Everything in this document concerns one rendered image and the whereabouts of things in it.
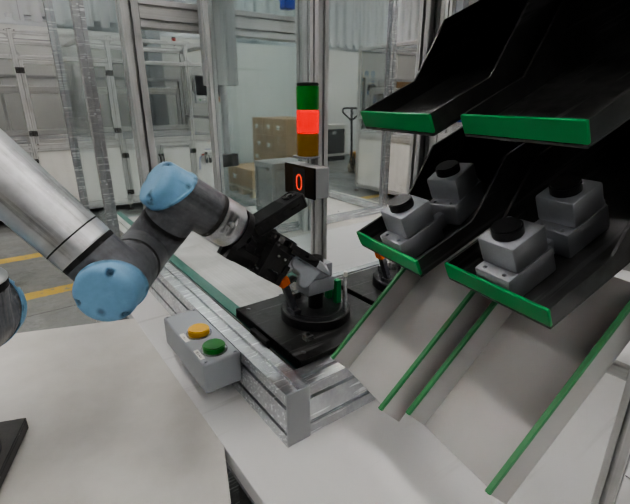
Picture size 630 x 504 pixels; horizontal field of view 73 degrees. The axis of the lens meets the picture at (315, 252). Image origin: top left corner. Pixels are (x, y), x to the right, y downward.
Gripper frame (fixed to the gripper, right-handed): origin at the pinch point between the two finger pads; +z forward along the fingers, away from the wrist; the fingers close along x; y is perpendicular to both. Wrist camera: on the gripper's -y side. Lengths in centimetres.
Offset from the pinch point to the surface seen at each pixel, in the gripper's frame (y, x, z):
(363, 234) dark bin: -5.2, 21.8, -14.5
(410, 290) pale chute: -2.6, 22.4, -0.2
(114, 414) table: 41.0, -7.8, -17.8
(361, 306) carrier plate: 3.0, 2.9, 13.9
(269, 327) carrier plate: 15.2, -0.9, -2.2
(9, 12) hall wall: -136, -810, -86
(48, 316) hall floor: 108, -252, 33
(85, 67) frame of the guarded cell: -18, -81, -41
